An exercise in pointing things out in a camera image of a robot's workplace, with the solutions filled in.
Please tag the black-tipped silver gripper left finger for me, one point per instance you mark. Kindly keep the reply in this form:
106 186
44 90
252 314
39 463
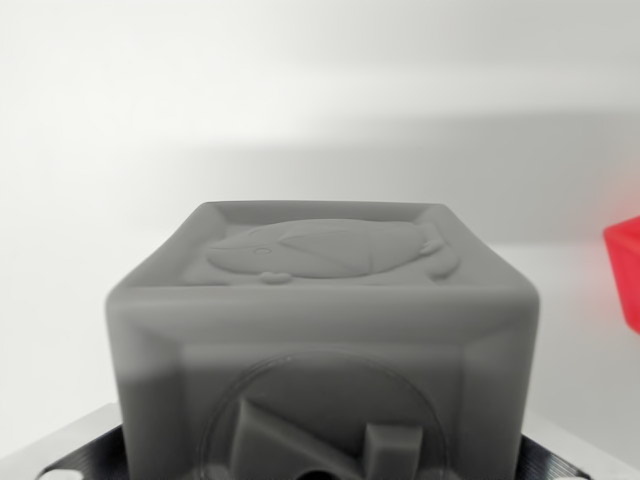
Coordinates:
80 455

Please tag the black-tipped silver gripper right finger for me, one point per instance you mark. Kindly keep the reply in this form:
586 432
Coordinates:
555 457

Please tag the grey embossed toy cube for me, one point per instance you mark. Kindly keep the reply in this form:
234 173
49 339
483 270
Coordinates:
320 320

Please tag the red toy cube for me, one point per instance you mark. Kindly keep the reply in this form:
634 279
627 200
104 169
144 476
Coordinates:
627 270

